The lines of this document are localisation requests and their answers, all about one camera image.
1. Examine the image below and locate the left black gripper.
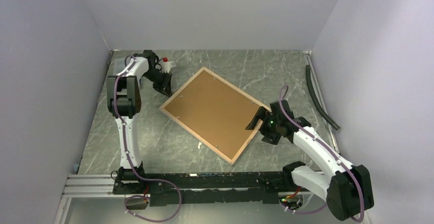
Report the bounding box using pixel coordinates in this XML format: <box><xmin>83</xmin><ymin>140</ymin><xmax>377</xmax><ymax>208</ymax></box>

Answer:
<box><xmin>143</xmin><ymin>69</ymin><xmax>172</xmax><ymax>98</ymax></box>

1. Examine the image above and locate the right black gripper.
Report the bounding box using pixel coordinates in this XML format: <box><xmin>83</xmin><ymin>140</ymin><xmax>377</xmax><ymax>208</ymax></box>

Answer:
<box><xmin>246</xmin><ymin>106</ymin><xmax>281</xmax><ymax>145</ymax></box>

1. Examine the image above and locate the brown backing board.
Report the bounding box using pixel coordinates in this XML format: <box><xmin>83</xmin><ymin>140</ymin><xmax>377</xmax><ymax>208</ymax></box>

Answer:
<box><xmin>162</xmin><ymin>70</ymin><xmax>269</xmax><ymax>162</ymax></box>

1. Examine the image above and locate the white wooden picture frame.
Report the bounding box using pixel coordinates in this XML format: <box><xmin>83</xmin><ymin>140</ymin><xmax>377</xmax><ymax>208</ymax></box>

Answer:
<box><xmin>159</xmin><ymin>66</ymin><xmax>272</xmax><ymax>166</ymax></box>

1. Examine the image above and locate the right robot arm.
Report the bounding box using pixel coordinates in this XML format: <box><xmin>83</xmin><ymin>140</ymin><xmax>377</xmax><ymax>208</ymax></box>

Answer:
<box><xmin>246</xmin><ymin>100</ymin><xmax>374</xmax><ymax>222</ymax></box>

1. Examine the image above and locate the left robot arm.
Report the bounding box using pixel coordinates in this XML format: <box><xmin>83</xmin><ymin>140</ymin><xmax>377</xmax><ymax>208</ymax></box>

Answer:
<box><xmin>106</xmin><ymin>50</ymin><xmax>172</xmax><ymax>193</ymax></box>

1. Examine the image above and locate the clear plastic compartment box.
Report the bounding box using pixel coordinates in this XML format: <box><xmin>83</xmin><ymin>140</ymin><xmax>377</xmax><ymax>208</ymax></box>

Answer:
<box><xmin>108</xmin><ymin>58</ymin><xmax>126</xmax><ymax>76</ymax></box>

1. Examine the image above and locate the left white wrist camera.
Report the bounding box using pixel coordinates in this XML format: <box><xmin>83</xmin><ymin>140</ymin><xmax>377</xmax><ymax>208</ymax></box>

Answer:
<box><xmin>158</xmin><ymin>57</ymin><xmax>177</xmax><ymax>73</ymax></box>

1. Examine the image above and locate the black corrugated hose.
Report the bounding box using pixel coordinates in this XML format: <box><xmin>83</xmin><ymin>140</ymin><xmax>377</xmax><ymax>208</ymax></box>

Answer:
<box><xmin>305</xmin><ymin>64</ymin><xmax>341</xmax><ymax>130</ymax></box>

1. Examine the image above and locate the aluminium extrusion rail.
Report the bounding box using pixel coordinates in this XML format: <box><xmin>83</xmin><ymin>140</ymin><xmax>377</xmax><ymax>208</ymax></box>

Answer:
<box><xmin>63</xmin><ymin>171</ymin><xmax>308</xmax><ymax>210</ymax></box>

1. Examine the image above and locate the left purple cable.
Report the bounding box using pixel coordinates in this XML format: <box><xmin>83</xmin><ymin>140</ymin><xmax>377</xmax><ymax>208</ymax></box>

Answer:
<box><xmin>112</xmin><ymin>55</ymin><xmax>183</xmax><ymax>223</ymax></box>

